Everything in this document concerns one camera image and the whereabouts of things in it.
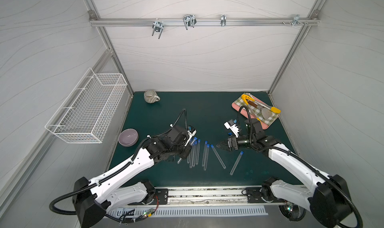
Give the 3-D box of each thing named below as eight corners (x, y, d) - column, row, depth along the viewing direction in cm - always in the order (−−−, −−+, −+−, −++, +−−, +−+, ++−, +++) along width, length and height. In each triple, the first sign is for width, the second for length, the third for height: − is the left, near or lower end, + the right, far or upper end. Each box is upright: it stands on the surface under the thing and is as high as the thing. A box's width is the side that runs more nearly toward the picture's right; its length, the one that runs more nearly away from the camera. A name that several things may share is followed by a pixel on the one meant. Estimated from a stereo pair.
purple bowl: (118, 143, 95) (113, 138, 90) (130, 130, 101) (127, 125, 96) (128, 150, 92) (124, 145, 86) (141, 137, 98) (138, 132, 92)
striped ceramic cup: (149, 107, 112) (147, 101, 107) (143, 98, 118) (141, 92, 113) (160, 101, 116) (159, 95, 111) (154, 93, 122) (152, 87, 117)
